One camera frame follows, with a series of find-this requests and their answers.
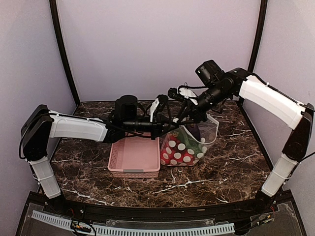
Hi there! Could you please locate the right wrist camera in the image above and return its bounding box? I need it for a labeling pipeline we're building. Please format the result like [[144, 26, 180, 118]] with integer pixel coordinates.
[[167, 87, 198, 105]]

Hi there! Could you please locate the black front rail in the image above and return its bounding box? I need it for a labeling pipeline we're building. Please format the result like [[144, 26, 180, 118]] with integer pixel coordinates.
[[25, 190, 292, 223]]

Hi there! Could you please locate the pink perforated plastic basket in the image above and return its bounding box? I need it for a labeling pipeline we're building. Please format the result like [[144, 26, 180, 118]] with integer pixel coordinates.
[[108, 137, 160, 178]]

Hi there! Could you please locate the white slotted cable duct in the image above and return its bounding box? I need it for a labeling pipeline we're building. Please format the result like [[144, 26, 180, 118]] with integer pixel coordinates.
[[31, 210, 235, 236]]

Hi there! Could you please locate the dark purple eggplant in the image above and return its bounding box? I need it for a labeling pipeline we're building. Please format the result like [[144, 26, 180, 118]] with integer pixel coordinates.
[[188, 124, 210, 142]]

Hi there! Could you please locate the green cucumber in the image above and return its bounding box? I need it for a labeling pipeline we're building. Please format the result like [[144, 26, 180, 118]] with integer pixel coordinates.
[[177, 129, 208, 155]]

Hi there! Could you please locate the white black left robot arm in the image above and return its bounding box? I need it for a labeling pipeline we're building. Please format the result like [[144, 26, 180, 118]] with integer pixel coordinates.
[[18, 94, 178, 214]]

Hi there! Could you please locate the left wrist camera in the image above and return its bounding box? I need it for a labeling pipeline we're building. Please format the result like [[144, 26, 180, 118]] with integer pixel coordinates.
[[146, 94, 171, 124]]

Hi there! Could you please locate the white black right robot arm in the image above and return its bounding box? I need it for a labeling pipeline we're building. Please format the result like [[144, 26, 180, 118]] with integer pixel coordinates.
[[177, 60, 315, 213]]

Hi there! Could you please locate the black left corner post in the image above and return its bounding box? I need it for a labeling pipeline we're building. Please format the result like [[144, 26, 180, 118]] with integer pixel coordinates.
[[49, 0, 81, 107]]

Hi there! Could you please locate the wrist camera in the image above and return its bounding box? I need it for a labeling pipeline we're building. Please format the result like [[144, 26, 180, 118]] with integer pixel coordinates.
[[167, 87, 198, 105], [146, 94, 171, 124]]

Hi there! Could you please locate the clear zip top bag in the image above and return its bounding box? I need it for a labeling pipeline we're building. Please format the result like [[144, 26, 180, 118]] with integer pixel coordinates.
[[160, 115, 219, 167]]

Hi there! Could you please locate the black corner post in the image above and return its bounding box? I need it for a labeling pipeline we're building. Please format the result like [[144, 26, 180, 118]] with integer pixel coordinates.
[[49, 0, 81, 107], [248, 0, 268, 72]]

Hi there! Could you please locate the black right corner post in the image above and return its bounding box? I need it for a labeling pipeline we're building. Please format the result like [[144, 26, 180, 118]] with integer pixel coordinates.
[[248, 0, 268, 72]]

